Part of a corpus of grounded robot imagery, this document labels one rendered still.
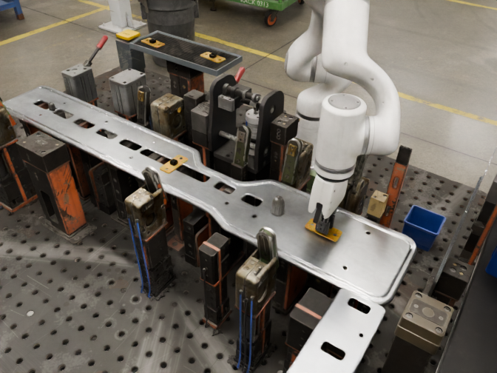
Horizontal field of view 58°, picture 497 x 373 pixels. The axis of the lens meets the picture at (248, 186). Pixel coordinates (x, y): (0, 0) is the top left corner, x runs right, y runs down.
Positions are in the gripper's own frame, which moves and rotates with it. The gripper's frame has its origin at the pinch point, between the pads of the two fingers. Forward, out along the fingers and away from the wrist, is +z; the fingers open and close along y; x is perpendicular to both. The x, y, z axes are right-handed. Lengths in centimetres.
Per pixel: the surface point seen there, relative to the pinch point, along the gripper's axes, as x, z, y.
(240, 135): -32.7, -5.0, -12.6
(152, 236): -37.8, 10.3, 19.4
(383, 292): 18.2, 3.3, 8.6
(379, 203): 8.5, -2.4, -10.8
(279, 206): -11.6, 0.0, 1.1
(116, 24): -349, 98, -241
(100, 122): -80, 3, -3
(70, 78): -104, -2, -12
